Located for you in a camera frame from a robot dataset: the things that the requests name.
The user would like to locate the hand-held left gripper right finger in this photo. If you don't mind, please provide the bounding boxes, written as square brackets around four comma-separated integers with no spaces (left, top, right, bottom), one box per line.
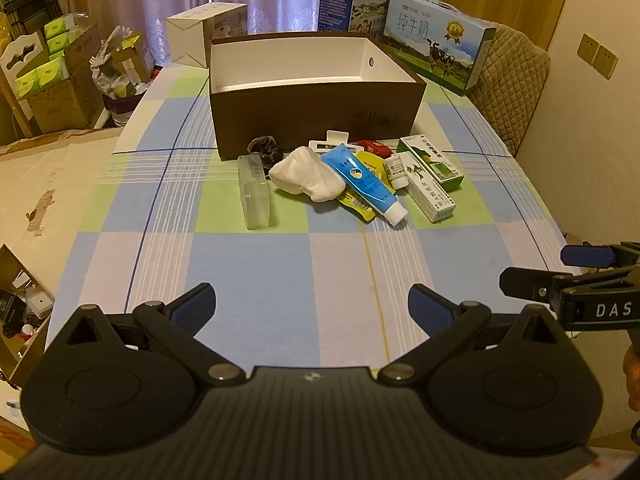
[377,284,558,386]

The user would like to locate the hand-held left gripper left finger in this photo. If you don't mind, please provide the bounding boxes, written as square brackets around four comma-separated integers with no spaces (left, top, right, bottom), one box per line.
[65,282,246,386]

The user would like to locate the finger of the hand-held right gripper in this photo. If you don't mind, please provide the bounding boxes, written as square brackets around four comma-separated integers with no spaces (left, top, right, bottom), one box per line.
[499,266,563,306]
[560,241,640,268]

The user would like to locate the long white medicine box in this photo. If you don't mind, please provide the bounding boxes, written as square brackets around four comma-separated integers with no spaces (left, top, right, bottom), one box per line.
[398,152,457,223]

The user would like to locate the transparent plastic case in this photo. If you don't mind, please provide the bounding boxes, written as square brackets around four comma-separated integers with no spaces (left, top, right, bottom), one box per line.
[237,154,273,231]

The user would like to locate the small white bottle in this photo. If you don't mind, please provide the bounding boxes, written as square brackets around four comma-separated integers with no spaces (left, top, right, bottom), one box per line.
[383,156,410,191]

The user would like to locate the green white medicine box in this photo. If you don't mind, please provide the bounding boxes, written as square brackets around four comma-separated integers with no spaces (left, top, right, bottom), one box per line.
[397,134,465,192]

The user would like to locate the blue tube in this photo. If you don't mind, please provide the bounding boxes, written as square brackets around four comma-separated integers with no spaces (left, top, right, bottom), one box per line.
[320,144,408,226]

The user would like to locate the yellow sachet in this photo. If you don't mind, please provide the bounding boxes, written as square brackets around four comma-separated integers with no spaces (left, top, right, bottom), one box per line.
[340,151,388,222]

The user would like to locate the red snack packet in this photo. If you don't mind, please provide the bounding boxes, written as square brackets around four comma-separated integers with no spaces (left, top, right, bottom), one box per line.
[357,139,392,157]

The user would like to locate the white knitted cloth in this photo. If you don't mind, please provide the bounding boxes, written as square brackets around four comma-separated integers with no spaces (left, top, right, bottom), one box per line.
[268,146,347,203]

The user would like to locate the black scrunchie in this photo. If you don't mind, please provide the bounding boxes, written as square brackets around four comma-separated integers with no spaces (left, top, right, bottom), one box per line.
[250,135,285,168]

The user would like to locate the brown cardboard box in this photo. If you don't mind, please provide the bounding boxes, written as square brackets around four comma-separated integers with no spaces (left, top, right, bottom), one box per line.
[208,31,427,162]

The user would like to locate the person's right hand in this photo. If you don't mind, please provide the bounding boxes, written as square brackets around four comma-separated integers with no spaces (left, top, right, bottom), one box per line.
[622,345,640,411]

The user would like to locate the beige printed bed sheet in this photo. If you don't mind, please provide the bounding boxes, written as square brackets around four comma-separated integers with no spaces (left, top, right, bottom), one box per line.
[0,127,126,431]

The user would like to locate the open cardboard box with clutter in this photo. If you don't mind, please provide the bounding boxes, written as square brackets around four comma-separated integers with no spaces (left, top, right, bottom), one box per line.
[0,244,56,386]

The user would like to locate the beige quilted chair cover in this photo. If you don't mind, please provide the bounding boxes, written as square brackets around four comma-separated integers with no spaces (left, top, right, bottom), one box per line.
[467,24,552,156]

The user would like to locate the dark purple bin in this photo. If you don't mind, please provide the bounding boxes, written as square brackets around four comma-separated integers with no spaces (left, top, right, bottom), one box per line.
[102,95,143,116]

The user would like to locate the large brown cardboard boxes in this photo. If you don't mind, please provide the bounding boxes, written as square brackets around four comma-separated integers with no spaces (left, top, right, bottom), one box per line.
[25,25,106,131]

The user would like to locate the trash bin with bags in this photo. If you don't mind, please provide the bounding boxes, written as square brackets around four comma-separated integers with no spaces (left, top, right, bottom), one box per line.
[90,25,151,106]

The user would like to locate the small open cardboard box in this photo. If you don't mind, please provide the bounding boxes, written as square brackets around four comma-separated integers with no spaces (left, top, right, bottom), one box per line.
[112,32,151,83]

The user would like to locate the light blue milk gift box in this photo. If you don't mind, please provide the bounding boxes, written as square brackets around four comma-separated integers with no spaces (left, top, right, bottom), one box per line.
[384,0,497,97]

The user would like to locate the small white carton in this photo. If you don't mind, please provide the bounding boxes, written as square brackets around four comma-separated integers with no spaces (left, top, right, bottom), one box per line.
[165,2,249,70]

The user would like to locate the stack of green tissue packs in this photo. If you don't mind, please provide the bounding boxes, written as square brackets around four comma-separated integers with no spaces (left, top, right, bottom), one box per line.
[15,12,76,98]

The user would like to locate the white carved chair back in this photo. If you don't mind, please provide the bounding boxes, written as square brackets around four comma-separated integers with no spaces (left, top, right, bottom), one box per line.
[0,30,48,136]

